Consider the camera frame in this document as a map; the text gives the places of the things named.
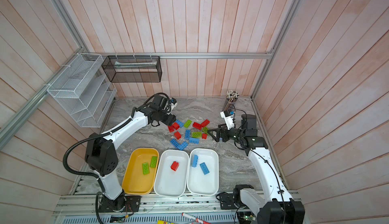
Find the blue lego brick bottom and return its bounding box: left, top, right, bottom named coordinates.
left=200, top=162, right=210, bottom=175

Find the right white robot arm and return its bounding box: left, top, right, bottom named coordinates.
left=208, top=111, right=306, bottom=224

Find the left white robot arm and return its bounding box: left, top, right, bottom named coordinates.
left=62, top=92, right=177, bottom=211

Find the red long lego right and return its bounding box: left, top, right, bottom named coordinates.
left=201, top=119, right=210, bottom=127

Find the red long lego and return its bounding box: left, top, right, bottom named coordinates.
left=201, top=119, right=210, bottom=127
left=192, top=122, right=202, bottom=130

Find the red long lego left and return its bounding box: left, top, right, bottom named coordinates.
left=192, top=122, right=202, bottom=130

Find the blue lego brick side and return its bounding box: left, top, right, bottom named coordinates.
left=189, top=138, right=200, bottom=144

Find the blue lego brick upright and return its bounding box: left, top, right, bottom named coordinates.
left=184, top=130, right=191, bottom=140

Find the metal pencil cup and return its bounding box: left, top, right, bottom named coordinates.
left=223, top=90, right=239, bottom=111

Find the right white plastic bin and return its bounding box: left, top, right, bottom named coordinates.
left=187, top=148, right=219, bottom=196

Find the white plastic bin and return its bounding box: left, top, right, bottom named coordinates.
left=154, top=150, right=189, bottom=198
left=187, top=148, right=219, bottom=196

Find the yellow plastic bin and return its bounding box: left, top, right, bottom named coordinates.
left=122, top=148, right=159, bottom=196

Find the middle white plastic bin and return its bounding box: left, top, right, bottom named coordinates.
left=154, top=150, right=189, bottom=198

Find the red marker pen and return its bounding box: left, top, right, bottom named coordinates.
left=181, top=212, right=210, bottom=224

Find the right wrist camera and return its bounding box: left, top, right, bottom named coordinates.
left=220, top=109, right=235, bottom=130

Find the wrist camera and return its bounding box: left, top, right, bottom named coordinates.
left=220, top=109, right=235, bottom=130
left=170, top=98, right=177, bottom=107

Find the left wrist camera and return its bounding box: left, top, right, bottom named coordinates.
left=170, top=98, right=177, bottom=107

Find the black mesh wall basket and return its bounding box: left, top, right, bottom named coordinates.
left=102, top=55, right=162, bottom=83

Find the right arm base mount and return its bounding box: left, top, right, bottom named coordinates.
left=215, top=192, right=241, bottom=210

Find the white wire mesh shelf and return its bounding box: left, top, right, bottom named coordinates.
left=48, top=54, right=116, bottom=128

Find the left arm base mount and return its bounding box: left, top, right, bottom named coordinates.
left=97, top=195, right=141, bottom=213

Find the aluminium frame rail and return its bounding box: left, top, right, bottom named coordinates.
left=51, top=190, right=301, bottom=217

